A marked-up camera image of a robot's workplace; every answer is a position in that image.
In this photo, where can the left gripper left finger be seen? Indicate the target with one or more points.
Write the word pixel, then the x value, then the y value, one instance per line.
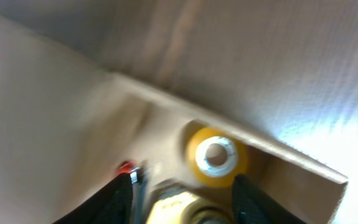
pixel 112 204

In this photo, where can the cream sticky note pad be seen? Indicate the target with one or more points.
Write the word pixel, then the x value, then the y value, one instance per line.
pixel 173 209

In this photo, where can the correction tape dispenser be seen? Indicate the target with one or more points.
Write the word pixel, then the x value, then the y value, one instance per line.
pixel 209 215

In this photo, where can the red black stapler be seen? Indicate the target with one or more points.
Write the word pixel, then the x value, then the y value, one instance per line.
pixel 139 173

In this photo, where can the cardboard box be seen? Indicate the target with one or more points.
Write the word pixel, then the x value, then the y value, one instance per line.
pixel 288 70

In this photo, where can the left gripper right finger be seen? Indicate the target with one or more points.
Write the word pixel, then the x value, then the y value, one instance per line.
pixel 250 205

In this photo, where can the yellow adhesive tape roll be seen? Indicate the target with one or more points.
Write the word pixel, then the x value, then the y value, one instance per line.
pixel 215 158

